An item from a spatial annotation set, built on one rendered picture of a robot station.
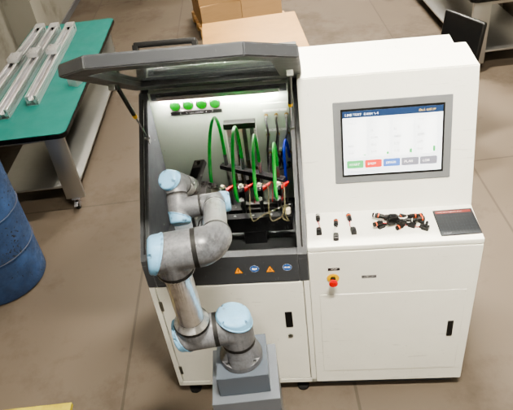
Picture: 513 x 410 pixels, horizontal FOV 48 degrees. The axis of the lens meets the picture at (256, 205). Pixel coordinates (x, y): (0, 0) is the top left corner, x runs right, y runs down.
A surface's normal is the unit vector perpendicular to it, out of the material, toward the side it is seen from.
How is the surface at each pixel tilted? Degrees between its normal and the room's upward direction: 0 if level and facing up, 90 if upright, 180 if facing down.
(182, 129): 90
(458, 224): 0
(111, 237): 0
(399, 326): 90
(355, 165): 76
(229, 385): 90
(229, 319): 7
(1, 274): 90
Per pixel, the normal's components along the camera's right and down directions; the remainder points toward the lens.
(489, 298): -0.11, -0.78
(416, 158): -0.07, 0.41
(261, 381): 0.05, 0.61
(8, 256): 0.78, 0.32
